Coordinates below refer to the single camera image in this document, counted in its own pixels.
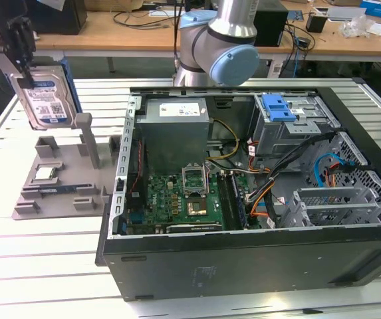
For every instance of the flat grey box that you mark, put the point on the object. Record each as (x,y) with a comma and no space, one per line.
(346,14)

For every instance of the large black box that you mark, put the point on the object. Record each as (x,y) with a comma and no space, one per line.
(60,16)

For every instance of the grey power supply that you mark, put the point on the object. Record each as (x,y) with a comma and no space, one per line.
(173,139)

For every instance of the hard disk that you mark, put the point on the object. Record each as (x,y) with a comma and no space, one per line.
(44,99)

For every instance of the metal drive cage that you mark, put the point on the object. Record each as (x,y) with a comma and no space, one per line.
(276,136)

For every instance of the grey parts rack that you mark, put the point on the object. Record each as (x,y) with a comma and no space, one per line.
(77,202)

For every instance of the blue plastic cage latch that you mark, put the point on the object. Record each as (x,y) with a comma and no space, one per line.
(278,109)

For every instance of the metal disk bay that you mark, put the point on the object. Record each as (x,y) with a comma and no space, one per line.
(330,206)

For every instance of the black graphics card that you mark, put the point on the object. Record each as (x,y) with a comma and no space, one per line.
(193,228)

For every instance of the wooden desk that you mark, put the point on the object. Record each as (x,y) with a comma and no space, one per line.
(110,40)

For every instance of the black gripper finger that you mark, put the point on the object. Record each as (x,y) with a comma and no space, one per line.
(22,46)

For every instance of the green motherboard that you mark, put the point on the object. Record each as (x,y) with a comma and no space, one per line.
(163,202)

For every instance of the small black cube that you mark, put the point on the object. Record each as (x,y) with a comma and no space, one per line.
(316,23)

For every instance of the black PC case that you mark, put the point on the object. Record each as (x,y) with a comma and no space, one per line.
(243,266)

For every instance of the CPU socket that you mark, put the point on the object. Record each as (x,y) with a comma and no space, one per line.
(197,207)

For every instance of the installed RAM stick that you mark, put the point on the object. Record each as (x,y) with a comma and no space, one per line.
(239,202)

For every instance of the clear plastic bags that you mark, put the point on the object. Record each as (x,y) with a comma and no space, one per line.
(356,26)

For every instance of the silver CPU chip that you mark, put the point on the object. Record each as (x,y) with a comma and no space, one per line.
(45,173)

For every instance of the black desktop computer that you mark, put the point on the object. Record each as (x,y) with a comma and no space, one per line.
(271,28)

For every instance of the brown cardboard piece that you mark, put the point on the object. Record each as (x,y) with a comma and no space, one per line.
(110,5)

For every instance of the black RAM slot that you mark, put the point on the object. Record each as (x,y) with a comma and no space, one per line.
(225,199)

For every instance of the loose RAM stick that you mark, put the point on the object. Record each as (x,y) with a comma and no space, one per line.
(54,190)

